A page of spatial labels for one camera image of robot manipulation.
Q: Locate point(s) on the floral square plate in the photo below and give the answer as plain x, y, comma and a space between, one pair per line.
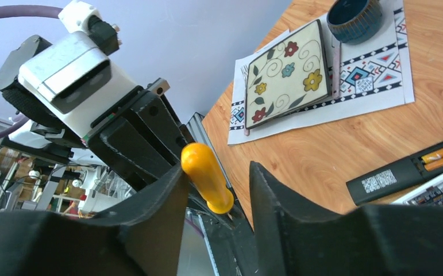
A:
288, 76

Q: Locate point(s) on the patterned paper placemat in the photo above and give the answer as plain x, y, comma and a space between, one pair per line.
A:
366, 77

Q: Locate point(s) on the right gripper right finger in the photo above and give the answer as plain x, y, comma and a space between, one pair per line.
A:
295, 236

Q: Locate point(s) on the yellow handled screwdriver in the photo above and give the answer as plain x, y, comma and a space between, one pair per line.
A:
200, 164

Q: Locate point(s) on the metal fork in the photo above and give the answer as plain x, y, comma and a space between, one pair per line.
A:
245, 73

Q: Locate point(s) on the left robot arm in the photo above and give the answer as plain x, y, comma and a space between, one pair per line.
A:
24, 100

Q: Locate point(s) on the dark blue cup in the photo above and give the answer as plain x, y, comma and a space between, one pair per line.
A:
354, 21

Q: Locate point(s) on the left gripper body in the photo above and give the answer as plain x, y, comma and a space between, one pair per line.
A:
140, 137

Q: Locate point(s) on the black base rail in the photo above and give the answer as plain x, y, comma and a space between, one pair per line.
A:
211, 248

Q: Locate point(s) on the white remote with QR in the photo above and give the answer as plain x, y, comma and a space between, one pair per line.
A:
430, 193

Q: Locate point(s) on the black remote control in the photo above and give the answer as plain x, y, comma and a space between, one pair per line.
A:
392, 178

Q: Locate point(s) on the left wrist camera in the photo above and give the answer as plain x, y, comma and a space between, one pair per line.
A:
76, 81

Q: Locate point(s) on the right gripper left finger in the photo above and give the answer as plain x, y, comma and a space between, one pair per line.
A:
139, 236

